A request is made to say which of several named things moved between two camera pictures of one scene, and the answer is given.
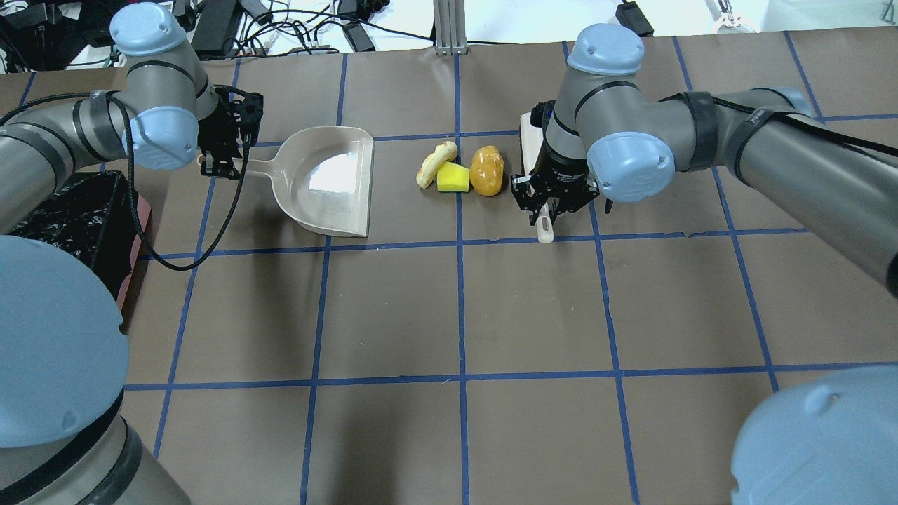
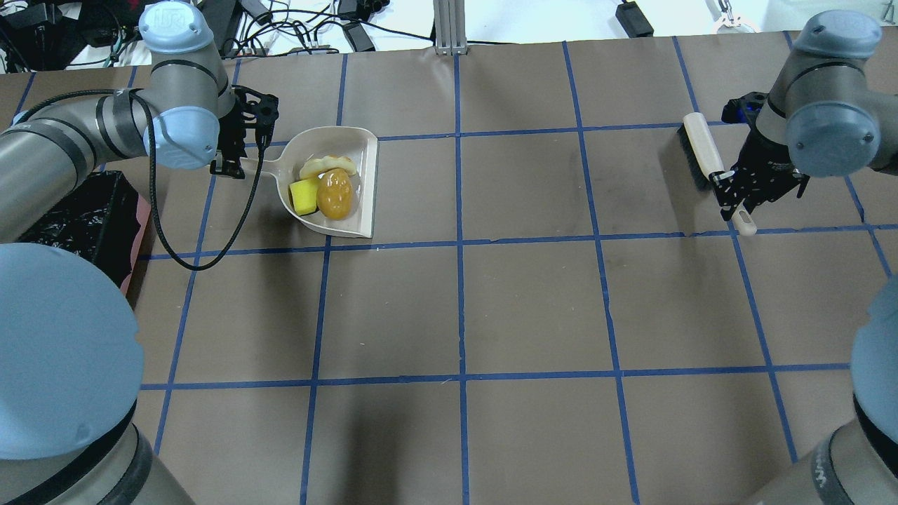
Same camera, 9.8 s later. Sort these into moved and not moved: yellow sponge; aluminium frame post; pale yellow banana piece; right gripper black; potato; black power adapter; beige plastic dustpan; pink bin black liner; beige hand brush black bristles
Moved: yellow sponge; beige hand brush black bristles; right gripper black; potato; pale yellow banana piece
Not moved: aluminium frame post; pink bin black liner; black power adapter; beige plastic dustpan
